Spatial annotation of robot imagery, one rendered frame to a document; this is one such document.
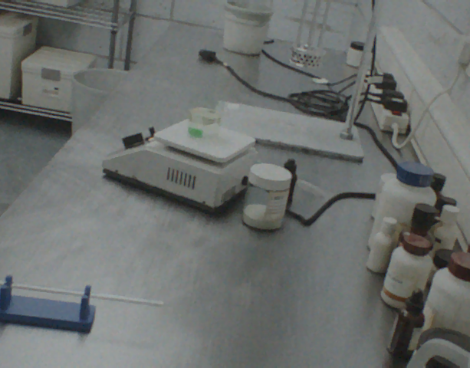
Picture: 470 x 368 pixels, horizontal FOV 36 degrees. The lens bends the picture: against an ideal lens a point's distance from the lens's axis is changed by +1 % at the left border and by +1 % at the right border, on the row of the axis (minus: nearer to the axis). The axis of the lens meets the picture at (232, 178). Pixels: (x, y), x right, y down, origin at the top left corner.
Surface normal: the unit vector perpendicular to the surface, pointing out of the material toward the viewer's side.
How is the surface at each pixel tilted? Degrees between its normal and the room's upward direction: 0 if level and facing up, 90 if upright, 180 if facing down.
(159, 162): 90
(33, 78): 92
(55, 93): 90
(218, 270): 0
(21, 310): 0
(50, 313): 0
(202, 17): 90
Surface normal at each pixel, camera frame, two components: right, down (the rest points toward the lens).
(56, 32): -0.07, 0.37
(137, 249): 0.16, -0.91
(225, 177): 0.89, 0.30
